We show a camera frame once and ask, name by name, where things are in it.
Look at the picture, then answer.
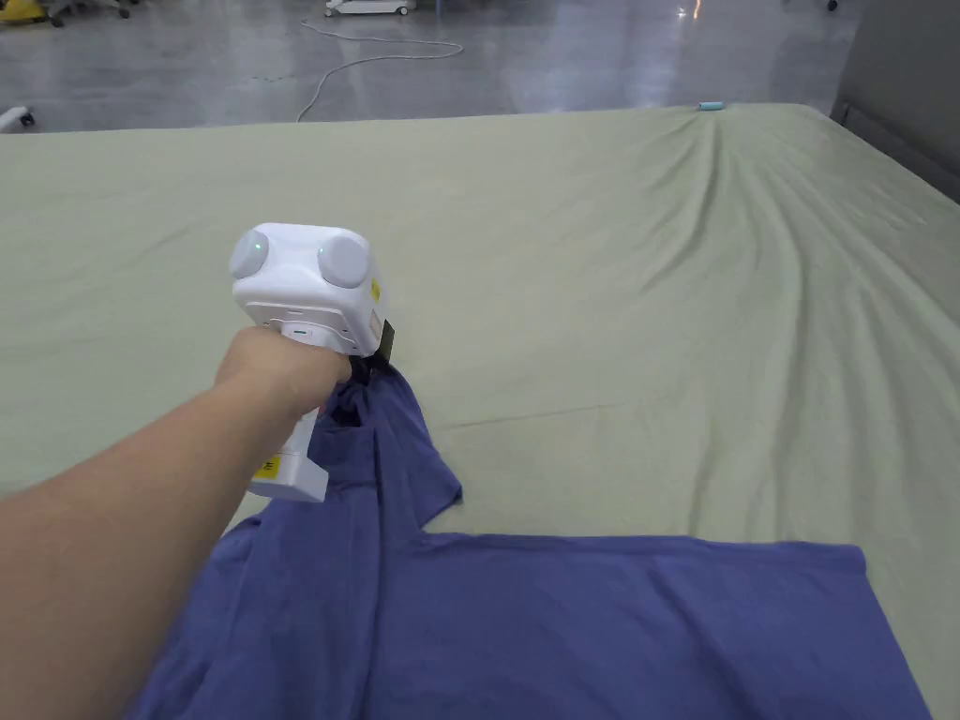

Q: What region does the person's left forearm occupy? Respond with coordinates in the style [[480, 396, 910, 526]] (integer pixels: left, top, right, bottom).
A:
[[0, 381, 303, 720]]

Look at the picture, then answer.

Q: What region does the white wheeled stand base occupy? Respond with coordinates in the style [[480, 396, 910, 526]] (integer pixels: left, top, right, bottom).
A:
[[322, 0, 413, 20]]

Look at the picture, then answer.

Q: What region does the yellow machine base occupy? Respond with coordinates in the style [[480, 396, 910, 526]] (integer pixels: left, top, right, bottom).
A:
[[0, 0, 66, 30]]

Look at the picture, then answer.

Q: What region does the grey padded headboard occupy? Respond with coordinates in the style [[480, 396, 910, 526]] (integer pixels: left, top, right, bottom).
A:
[[828, 0, 960, 203]]

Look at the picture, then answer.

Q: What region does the person's left hand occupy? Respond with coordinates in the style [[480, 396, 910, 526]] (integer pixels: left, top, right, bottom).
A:
[[213, 325, 354, 426]]

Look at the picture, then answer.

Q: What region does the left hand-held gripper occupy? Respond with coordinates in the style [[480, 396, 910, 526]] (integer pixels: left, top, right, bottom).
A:
[[228, 221, 398, 503]]

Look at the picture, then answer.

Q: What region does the bed with pale green sheet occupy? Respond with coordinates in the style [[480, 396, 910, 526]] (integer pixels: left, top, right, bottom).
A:
[[0, 100, 960, 720]]

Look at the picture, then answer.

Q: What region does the dark blue shirt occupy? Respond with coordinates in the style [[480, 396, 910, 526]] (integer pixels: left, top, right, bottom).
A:
[[123, 370, 936, 720]]

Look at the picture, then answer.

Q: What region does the white floor cable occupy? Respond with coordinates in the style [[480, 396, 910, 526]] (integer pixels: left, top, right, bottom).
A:
[[295, 14, 466, 125]]

